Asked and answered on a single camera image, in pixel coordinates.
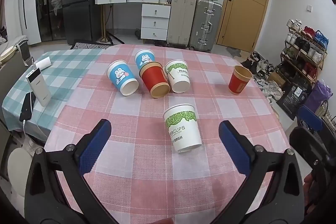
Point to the person's left hand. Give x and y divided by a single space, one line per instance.
163 221

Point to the white power bank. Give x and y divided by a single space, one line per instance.
38 87

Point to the striped floor mat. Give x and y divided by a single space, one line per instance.
88 45

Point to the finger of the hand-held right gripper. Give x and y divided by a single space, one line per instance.
307 142
310 117

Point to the purple plastic bag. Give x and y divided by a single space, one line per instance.
319 95

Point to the wooden door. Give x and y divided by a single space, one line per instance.
246 3

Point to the black tripod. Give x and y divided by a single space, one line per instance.
107 32

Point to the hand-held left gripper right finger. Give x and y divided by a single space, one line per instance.
235 146

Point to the black smartphone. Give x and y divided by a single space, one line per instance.
26 108

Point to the white drawer unit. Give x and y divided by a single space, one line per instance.
155 22

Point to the woven basket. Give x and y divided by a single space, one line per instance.
328 113

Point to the person's right hand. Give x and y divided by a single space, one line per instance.
308 182

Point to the pink checked tablecloth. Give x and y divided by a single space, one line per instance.
131 121

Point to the shoe rack with shoes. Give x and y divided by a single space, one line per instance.
304 50

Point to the red paper cup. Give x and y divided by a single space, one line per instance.
237 83
153 78

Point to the silver suitcase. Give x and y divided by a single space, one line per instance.
206 24

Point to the white leaf-print paper cup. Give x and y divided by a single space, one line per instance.
178 77
183 132

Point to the black shopping bag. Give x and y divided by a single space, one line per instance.
292 100

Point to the beige suitcase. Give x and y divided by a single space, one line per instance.
181 19

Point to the pile of shoes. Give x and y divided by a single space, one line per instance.
262 71

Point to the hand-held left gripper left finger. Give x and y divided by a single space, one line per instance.
94 146

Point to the white light switch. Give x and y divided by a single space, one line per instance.
309 8

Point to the green checked tablecloth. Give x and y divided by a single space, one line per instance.
63 69

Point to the blue bunny paper cup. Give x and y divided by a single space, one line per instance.
119 74
144 57

